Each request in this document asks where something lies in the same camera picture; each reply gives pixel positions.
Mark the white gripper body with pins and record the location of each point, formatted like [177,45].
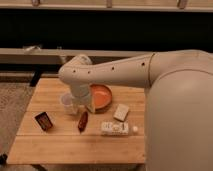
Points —
[81,94]

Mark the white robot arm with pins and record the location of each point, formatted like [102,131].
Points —
[178,119]

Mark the dark red snack bag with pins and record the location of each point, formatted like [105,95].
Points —
[83,122]

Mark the black box with orange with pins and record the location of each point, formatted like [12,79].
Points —
[44,121]

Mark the orange bowl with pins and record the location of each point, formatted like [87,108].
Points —
[102,97]

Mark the clear plastic cup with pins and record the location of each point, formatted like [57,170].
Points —
[66,100]

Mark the grey wall rail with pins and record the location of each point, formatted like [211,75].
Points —
[53,56]

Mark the white eraser block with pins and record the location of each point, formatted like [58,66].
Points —
[121,112]

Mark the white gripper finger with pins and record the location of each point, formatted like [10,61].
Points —
[91,107]

